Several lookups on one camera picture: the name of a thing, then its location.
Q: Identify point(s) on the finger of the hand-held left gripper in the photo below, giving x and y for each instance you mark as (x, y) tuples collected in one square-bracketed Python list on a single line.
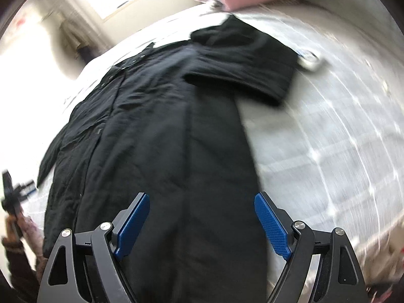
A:
[(27, 187)]

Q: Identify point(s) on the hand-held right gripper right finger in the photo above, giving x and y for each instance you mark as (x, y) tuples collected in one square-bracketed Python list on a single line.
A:
[(271, 227)]

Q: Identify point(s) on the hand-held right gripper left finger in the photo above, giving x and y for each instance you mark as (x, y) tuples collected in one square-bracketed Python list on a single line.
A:
[(132, 227)]

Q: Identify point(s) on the black long coat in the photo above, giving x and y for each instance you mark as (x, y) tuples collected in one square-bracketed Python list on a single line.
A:
[(164, 132)]

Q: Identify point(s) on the person's left forearm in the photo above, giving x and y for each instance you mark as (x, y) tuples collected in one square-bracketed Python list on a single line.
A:
[(19, 268)]

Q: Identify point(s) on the person's left hand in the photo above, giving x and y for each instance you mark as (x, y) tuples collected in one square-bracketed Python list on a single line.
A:
[(11, 227)]

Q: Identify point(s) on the bed with grey quilted cover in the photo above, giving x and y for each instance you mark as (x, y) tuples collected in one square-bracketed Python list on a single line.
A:
[(315, 132)]

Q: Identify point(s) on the hanging grey-brown garment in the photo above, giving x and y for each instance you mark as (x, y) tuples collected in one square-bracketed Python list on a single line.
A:
[(77, 39)]

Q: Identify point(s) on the small white device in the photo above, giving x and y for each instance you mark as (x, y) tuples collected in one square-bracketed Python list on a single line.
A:
[(311, 60)]

